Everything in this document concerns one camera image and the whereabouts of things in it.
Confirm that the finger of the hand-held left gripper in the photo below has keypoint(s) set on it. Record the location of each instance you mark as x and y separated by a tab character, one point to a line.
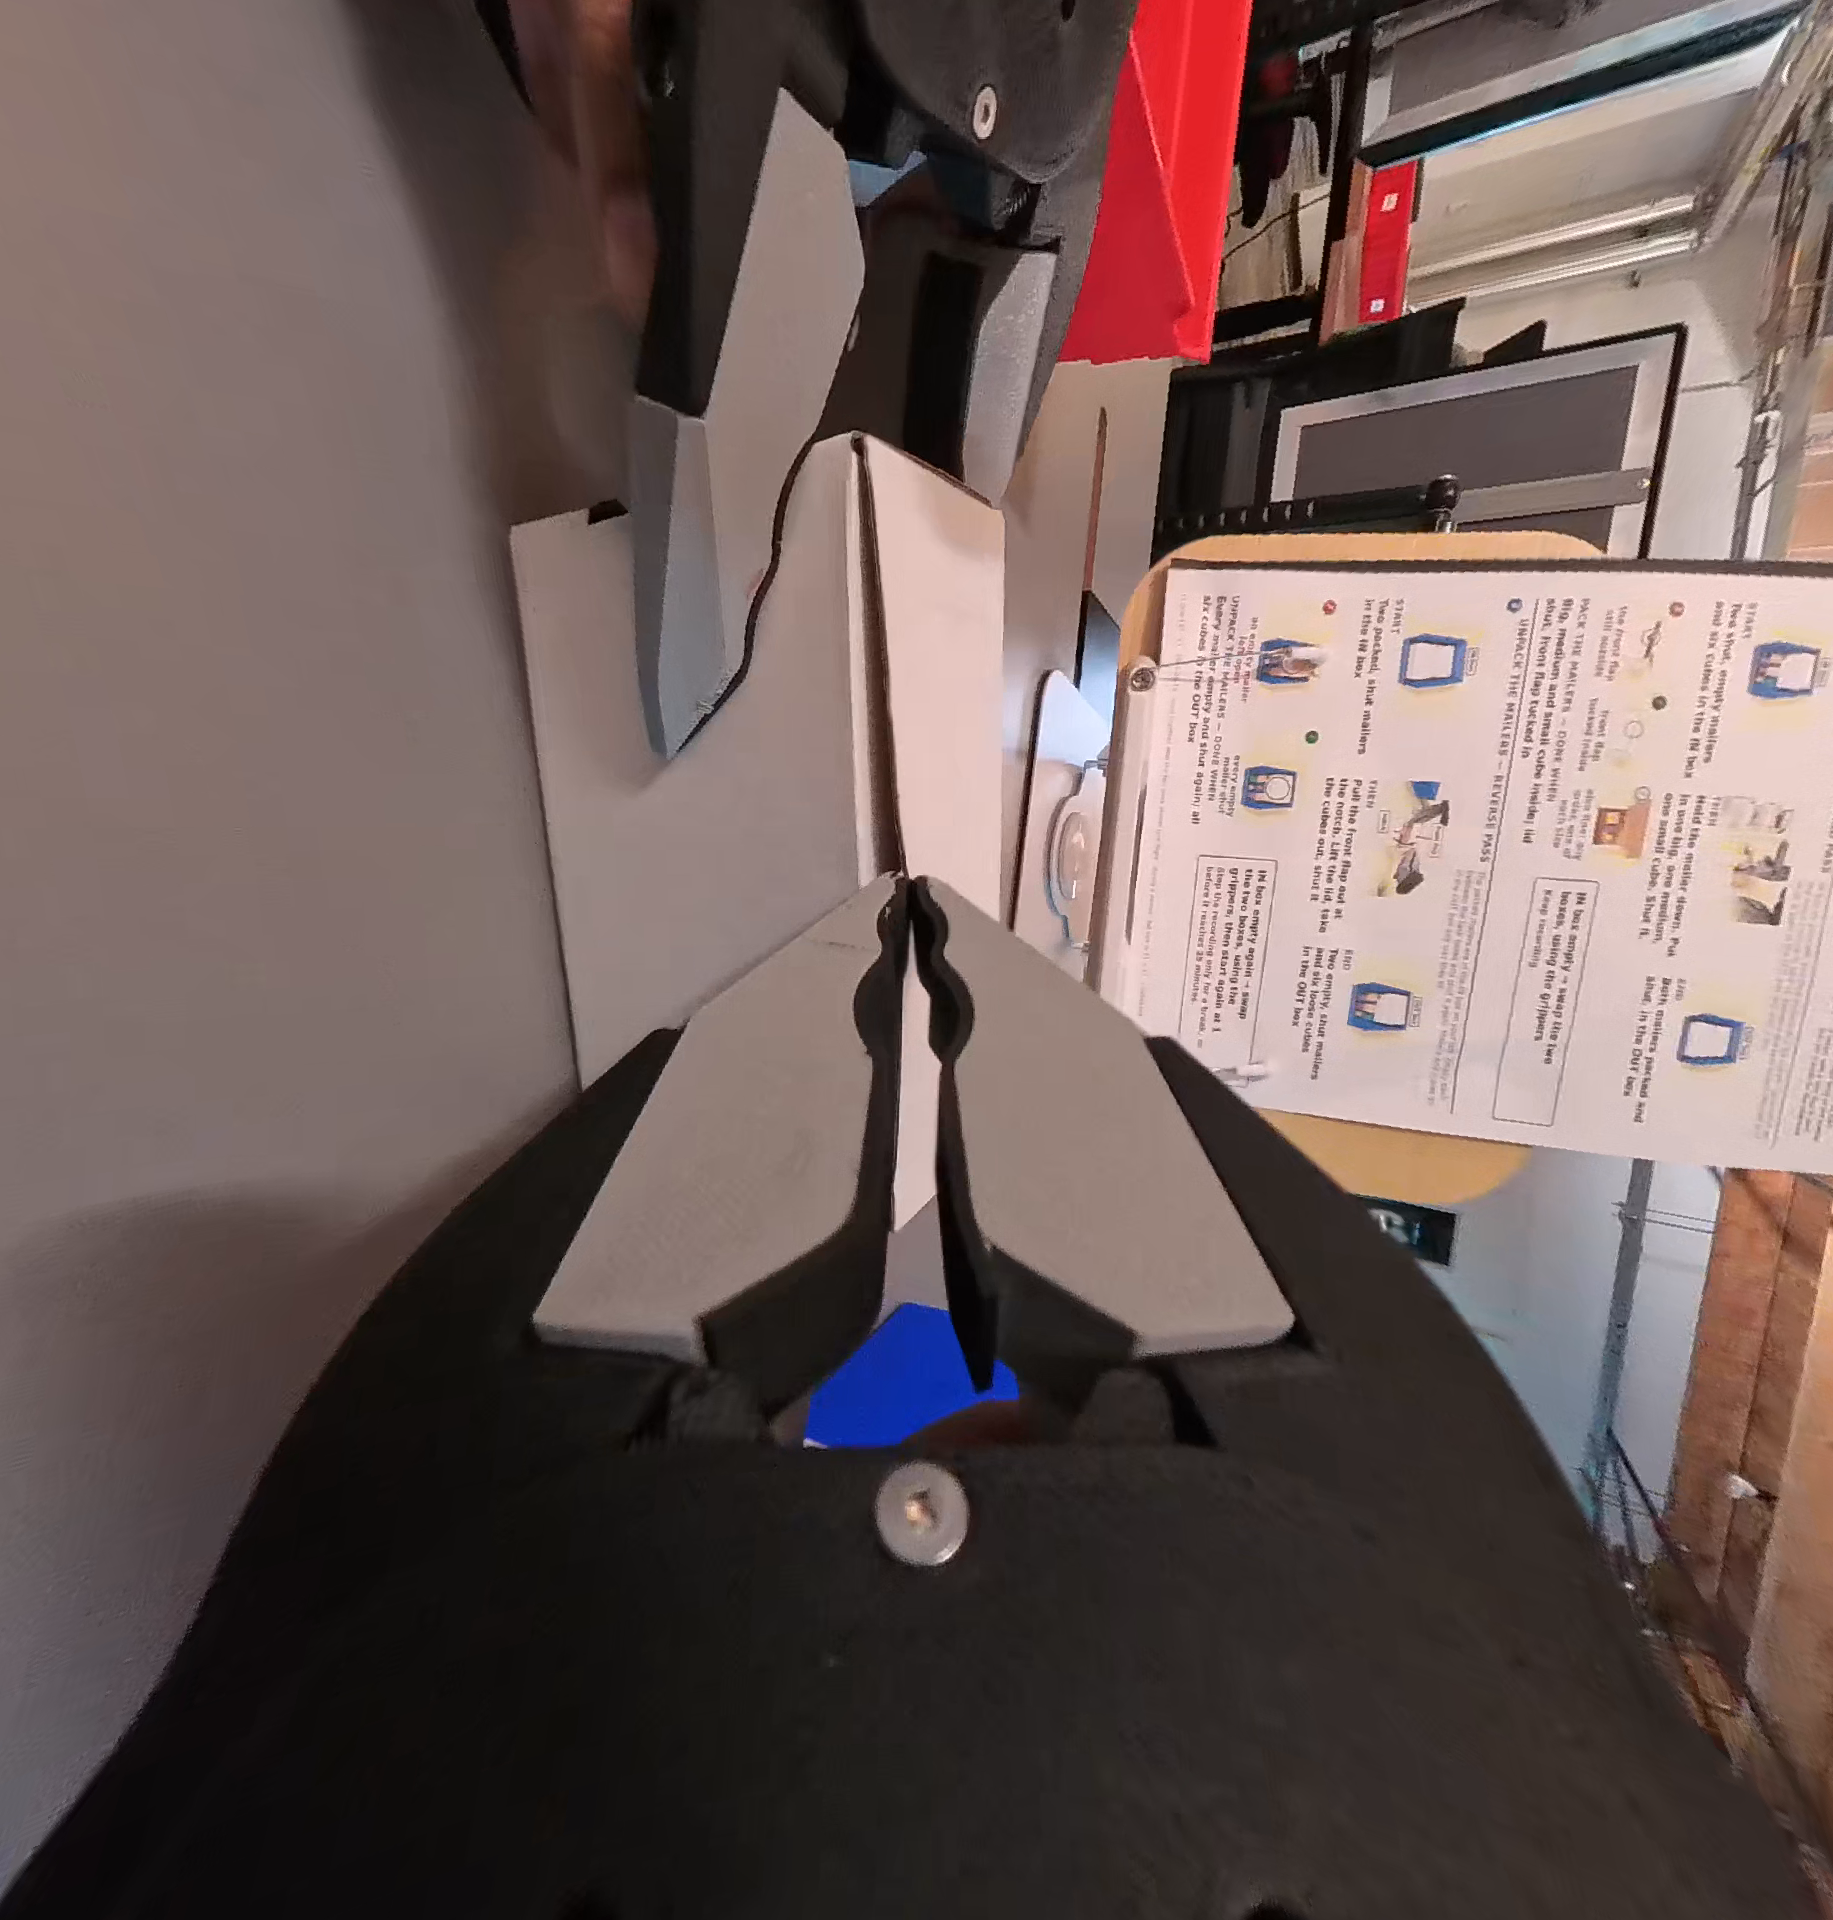
1030	346
782	271

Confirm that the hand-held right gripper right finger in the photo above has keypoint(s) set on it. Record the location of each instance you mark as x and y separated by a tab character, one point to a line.
1112	1186

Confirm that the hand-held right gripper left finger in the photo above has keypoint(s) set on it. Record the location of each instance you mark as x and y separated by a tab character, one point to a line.
722	1186

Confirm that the red plastic bin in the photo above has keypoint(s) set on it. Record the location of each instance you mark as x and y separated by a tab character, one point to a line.
1156	180

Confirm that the blue plastic bin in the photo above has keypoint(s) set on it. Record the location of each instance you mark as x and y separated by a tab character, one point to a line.
901	1381

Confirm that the white cardboard mailer box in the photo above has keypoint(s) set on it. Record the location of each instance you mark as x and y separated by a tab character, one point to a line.
706	900

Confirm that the person's left hand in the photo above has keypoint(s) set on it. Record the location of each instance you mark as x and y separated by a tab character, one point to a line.
602	180

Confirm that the instruction sheet on stand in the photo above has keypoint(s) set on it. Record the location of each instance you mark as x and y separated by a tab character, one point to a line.
1426	1170

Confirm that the small red bin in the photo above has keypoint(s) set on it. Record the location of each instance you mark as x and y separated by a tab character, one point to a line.
1391	241

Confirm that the printed instruction sheet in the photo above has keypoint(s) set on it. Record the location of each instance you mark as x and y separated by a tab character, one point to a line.
1532	870

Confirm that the framed monitor on stand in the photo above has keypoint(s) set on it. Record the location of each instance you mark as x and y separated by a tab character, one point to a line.
1576	76

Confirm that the dark wall sign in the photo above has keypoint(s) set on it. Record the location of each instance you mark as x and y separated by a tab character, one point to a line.
1411	1234

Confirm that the dark monitor with pale frame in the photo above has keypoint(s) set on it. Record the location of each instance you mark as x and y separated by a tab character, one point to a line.
1472	436

